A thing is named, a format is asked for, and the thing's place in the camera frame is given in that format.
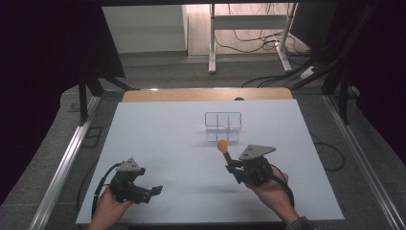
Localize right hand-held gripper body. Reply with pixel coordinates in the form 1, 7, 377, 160
238, 144, 277, 187

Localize white metal desk frame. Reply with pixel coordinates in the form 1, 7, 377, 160
208, 3, 300, 75

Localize black floor cables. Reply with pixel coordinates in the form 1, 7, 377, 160
240, 47, 324, 89

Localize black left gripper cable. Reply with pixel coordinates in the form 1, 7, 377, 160
91, 162, 124, 219

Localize white cabinet panel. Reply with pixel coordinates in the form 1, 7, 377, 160
101, 4, 189, 55

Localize black metal stand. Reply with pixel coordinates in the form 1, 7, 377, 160
289, 3, 379, 126
77, 68, 141, 127

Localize dark checked sleeve cuff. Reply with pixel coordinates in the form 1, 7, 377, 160
284, 216, 318, 230

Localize black hanging desk cables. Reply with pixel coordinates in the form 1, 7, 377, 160
214, 3, 296, 55

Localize black cable loop on floor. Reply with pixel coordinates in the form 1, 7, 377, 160
310, 132, 346, 172

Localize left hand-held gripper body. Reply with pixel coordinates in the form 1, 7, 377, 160
109, 157, 151, 204

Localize dark floor socket plate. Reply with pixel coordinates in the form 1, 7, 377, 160
80, 126, 104, 149

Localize dark curtain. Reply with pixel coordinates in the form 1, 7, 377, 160
319, 0, 406, 157
0, 0, 126, 205

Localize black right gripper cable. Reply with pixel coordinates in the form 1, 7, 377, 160
269, 164, 296, 208

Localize aluminium rail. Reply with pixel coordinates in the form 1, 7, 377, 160
28, 95, 102, 230
323, 94, 406, 230

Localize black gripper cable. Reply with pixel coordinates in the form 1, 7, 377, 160
269, 164, 296, 208
91, 162, 124, 219

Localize person's left hand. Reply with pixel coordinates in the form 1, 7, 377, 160
95, 186, 133, 223

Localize white board table cover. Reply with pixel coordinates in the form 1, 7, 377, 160
75, 99, 346, 224

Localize wooden table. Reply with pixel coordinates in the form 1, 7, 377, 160
122, 87, 294, 104

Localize black makeup brush copper ferrule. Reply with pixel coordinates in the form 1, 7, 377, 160
216, 139, 234, 167

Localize white power strip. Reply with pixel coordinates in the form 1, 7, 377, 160
299, 65, 317, 81

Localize clear acrylic organizer box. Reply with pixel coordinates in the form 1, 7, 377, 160
204, 111, 243, 143

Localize person's right hand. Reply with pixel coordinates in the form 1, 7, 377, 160
245, 167, 293, 210

